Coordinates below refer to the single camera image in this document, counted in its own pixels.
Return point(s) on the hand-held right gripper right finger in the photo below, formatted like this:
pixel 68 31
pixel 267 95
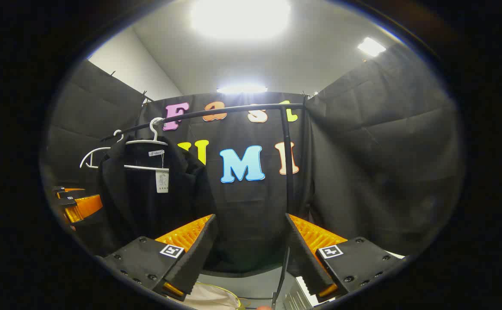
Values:
pixel 305 262

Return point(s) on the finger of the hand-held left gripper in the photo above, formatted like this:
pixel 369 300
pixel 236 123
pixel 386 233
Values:
pixel 87 206
pixel 65 193

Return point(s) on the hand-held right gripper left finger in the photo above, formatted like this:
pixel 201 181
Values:
pixel 195 262

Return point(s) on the white mesh laundry hamper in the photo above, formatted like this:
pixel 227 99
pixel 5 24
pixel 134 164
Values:
pixel 212 298

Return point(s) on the black knit garment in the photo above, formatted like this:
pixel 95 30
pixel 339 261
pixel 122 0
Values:
pixel 139 202

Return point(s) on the white plastic clothes hanger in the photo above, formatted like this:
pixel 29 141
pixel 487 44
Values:
pixel 100 149
pixel 153 129

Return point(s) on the black metal clothes rack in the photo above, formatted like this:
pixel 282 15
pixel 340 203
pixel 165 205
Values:
pixel 233 110

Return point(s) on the white flat board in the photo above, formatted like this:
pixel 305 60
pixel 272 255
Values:
pixel 395 255

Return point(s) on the long strip ceiling light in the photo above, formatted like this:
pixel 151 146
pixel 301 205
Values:
pixel 242 88

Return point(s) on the small square ceiling light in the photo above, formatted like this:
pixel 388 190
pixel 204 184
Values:
pixel 371 46

